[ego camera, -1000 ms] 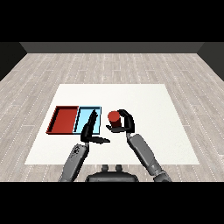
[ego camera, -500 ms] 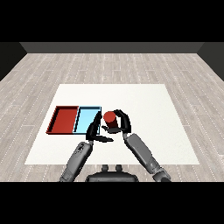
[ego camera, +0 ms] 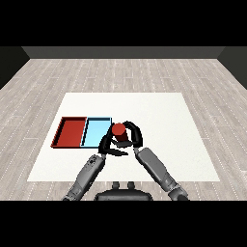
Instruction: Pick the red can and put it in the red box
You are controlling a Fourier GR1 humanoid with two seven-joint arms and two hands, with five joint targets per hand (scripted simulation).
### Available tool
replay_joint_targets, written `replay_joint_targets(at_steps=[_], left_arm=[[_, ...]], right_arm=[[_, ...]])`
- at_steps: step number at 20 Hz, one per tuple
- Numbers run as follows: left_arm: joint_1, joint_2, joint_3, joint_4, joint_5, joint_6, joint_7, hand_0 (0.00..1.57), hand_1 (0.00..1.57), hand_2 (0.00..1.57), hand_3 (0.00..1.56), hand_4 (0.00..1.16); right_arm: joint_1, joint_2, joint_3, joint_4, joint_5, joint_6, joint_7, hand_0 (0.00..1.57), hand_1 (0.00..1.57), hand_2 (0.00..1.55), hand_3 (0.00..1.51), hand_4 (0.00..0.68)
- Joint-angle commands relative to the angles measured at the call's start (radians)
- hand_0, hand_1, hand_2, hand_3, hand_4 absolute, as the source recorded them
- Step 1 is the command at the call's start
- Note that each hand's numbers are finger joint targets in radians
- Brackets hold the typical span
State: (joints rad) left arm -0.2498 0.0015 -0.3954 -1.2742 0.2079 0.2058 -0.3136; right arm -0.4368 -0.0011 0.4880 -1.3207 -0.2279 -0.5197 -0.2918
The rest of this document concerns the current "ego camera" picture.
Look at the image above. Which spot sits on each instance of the small red can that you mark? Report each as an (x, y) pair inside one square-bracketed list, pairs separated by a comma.
[(119, 129)]

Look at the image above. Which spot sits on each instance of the red shallow open box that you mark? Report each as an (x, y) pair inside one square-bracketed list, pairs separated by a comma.
[(70, 131)]

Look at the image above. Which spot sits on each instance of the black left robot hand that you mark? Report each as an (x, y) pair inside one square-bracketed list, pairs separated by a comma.
[(104, 145)]

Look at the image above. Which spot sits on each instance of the dark grey robot body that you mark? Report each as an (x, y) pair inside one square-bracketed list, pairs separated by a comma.
[(123, 193)]

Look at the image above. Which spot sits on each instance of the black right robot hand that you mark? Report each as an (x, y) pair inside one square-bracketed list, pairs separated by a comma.
[(136, 135)]

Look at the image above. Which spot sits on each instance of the light blue shallow open box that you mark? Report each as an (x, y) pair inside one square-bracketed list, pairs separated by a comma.
[(96, 131)]

